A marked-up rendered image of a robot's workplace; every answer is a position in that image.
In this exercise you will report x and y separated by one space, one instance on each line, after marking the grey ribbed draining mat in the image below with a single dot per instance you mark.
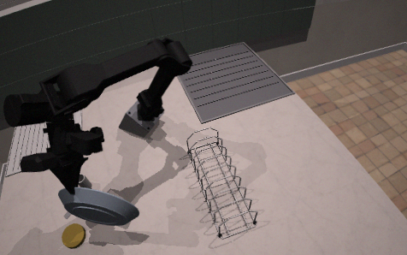
28 140

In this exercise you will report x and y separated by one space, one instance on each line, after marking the dark grey tiled wall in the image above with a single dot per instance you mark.
40 38

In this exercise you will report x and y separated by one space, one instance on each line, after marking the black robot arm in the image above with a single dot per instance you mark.
81 84

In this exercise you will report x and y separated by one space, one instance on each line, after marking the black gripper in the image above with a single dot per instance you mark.
65 166

